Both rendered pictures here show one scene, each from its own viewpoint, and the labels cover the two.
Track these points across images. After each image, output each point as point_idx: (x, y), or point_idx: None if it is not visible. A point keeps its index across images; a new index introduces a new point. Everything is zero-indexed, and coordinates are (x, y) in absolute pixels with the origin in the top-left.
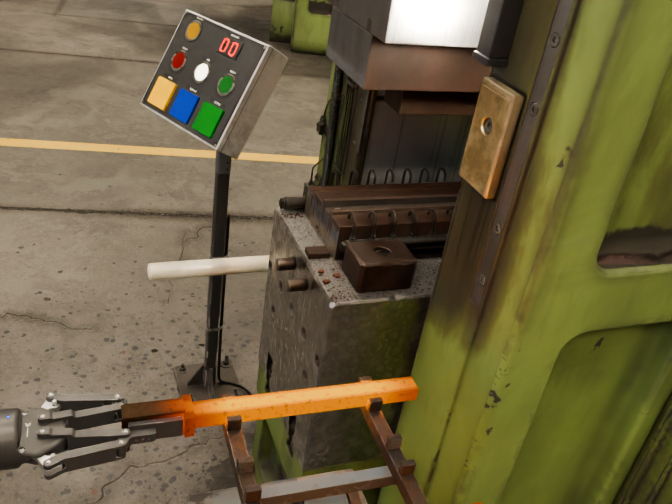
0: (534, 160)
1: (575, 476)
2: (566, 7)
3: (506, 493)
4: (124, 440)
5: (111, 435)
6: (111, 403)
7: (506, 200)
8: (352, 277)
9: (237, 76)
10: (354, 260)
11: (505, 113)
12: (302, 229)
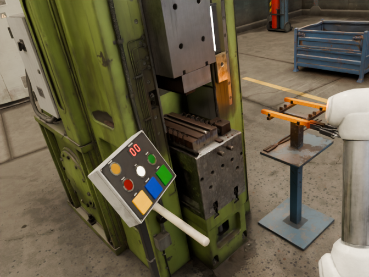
0: (229, 61)
1: None
2: (224, 27)
3: None
4: (328, 123)
5: (329, 125)
6: (320, 132)
7: (228, 75)
8: (228, 129)
9: (149, 151)
10: (227, 124)
11: (225, 56)
12: (206, 148)
